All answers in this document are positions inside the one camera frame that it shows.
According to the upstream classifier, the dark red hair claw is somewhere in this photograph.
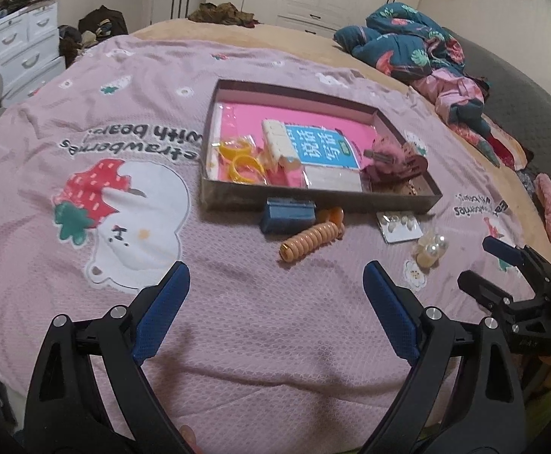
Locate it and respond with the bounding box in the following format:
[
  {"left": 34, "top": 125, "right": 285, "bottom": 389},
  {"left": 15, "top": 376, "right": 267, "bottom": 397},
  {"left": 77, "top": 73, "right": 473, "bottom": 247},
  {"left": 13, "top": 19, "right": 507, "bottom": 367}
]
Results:
[{"left": 363, "top": 155, "right": 428, "bottom": 185}]

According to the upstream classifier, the sheer floral hair scrunchie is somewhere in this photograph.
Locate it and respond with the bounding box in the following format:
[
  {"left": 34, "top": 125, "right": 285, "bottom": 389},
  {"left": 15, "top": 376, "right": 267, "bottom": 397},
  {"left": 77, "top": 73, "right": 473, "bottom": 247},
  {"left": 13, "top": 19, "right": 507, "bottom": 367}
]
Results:
[{"left": 365, "top": 137, "right": 428, "bottom": 187}]

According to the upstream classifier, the earring card in bag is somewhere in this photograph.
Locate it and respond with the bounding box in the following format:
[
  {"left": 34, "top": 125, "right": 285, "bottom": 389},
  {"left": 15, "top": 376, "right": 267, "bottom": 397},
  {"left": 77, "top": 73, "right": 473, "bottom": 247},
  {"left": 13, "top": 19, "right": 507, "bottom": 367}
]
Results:
[{"left": 377, "top": 211, "right": 423, "bottom": 244}]

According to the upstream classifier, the dark shallow cardboard tray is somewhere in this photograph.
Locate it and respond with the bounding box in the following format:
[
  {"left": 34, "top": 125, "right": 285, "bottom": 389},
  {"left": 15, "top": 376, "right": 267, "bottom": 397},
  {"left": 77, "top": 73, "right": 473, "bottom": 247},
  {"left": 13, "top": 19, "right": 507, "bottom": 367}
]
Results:
[{"left": 200, "top": 79, "right": 442, "bottom": 214}]

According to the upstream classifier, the clear bag white card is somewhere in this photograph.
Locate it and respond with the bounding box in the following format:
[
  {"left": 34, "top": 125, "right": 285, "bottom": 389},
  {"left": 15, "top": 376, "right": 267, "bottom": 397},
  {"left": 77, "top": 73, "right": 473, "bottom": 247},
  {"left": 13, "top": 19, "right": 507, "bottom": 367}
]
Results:
[{"left": 303, "top": 165, "right": 363, "bottom": 193}]

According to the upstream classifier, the blue small box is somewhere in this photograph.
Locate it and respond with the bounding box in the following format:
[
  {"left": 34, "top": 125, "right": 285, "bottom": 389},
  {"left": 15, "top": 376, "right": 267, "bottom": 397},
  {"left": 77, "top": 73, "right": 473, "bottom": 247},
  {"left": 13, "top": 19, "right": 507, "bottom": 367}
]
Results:
[{"left": 259, "top": 198, "right": 316, "bottom": 235}]

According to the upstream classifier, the orange spiral hair tie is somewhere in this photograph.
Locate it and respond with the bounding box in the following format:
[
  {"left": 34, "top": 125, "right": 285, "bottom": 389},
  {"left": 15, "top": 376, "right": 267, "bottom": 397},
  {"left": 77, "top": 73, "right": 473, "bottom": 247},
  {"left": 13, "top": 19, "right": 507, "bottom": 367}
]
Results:
[{"left": 278, "top": 220, "right": 345, "bottom": 264}]

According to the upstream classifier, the person's left hand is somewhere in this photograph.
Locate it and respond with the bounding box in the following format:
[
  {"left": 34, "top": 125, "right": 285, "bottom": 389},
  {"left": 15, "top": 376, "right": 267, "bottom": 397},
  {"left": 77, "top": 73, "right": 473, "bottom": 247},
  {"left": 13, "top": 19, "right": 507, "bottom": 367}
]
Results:
[{"left": 179, "top": 425, "right": 202, "bottom": 454}]

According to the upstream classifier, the tan bed sheet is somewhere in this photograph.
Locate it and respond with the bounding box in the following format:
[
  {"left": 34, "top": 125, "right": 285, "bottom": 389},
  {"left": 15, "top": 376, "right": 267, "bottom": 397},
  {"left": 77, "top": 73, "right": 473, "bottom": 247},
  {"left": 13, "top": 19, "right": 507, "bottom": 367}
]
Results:
[{"left": 130, "top": 18, "right": 551, "bottom": 271}]

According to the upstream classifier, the olive clothing pile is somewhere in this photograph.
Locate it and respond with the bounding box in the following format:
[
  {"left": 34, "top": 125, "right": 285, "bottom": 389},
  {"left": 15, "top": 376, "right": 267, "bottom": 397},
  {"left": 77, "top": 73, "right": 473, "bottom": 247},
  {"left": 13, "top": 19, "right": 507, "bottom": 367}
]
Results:
[{"left": 188, "top": 2, "right": 259, "bottom": 28}]

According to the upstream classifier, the black bag on floor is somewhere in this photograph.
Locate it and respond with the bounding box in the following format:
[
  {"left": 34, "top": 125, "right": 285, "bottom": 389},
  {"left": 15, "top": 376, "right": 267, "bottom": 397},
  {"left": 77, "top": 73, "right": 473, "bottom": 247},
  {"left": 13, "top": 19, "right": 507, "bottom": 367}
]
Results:
[{"left": 78, "top": 5, "right": 129, "bottom": 42}]

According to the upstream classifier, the teal floral rumpled quilt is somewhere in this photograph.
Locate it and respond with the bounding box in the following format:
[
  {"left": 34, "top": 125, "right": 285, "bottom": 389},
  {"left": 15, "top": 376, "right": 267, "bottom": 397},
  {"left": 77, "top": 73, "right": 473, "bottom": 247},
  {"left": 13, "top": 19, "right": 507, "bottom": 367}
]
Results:
[{"left": 333, "top": 2, "right": 506, "bottom": 166}]

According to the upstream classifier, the yellow plastic hair clip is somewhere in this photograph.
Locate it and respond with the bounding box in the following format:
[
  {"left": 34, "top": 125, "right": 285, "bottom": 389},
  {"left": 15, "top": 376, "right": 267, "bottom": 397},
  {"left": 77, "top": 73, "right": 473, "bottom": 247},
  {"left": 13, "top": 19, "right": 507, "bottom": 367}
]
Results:
[{"left": 217, "top": 136, "right": 267, "bottom": 185}]

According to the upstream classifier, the cream plastic hair claw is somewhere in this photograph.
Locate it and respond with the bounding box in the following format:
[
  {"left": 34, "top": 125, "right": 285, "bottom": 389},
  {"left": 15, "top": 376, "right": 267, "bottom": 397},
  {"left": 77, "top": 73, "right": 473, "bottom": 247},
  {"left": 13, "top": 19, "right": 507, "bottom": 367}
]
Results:
[{"left": 262, "top": 119, "right": 302, "bottom": 172}]

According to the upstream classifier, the pink fluffy hair clip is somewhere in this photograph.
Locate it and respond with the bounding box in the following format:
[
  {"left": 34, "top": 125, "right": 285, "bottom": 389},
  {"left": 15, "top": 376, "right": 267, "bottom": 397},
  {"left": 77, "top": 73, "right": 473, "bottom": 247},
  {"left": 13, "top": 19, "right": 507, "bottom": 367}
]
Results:
[{"left": 363, "top": 137, "right": 407, "bottom": 166}]

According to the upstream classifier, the pink strawberry bear blanket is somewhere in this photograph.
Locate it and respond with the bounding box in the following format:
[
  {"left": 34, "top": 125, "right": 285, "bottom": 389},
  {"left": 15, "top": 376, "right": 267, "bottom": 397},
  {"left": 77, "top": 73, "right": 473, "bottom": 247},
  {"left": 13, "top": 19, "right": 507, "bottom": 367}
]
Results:
[{"left": 0, "top": 37, "right": 532, "bottom": 453}]

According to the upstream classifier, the white drawer chest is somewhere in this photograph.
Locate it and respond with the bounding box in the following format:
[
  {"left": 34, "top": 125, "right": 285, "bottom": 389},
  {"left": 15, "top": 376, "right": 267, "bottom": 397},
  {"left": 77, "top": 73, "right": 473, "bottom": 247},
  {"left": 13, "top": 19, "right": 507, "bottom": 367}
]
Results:
[{"left": 0, "top": 0, "right": 66, "bottom": 107}]

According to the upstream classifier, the pearl hair tie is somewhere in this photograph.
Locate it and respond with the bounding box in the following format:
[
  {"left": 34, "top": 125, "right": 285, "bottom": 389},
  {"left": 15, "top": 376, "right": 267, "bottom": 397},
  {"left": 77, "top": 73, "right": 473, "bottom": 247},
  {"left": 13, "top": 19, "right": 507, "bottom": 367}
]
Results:
[{"left": 414, "top": 232, "right": 450, "bottom": 268}]

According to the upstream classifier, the pink book with blue label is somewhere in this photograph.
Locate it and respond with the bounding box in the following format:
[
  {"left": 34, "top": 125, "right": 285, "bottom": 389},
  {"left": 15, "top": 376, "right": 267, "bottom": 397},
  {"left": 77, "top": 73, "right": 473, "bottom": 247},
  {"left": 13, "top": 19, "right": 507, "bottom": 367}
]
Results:
[{"left": 206, "top": 101, "right": 382, "bottom": 189}]

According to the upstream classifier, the grey upholstered headboard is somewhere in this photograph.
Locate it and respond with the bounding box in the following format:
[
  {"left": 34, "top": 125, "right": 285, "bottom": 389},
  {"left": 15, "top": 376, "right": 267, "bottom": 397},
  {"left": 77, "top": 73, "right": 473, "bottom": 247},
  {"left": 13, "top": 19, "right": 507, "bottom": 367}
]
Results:
[{"left": 451, "top": 32, "right": 551, "bottom": 178}]

